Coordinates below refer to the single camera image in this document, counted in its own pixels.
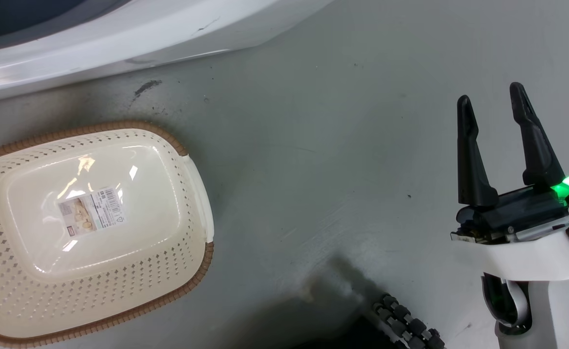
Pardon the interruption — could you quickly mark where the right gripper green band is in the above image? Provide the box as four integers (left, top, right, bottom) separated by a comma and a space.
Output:
451, 82, 569, 282

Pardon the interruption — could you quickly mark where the white washing machine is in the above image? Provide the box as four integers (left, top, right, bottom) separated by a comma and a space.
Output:
0, 0, 334, 105

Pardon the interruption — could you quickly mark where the cream perforated laundry basket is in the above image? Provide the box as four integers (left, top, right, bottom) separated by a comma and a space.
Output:
0, 121, 215, 349

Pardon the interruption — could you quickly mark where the dark grey washing machine door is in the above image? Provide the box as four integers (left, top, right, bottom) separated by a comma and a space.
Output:
0, 0, 132, 55

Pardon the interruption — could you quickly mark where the paper label sticker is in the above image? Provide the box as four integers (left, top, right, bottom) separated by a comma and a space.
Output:
58, 186, 126, 238

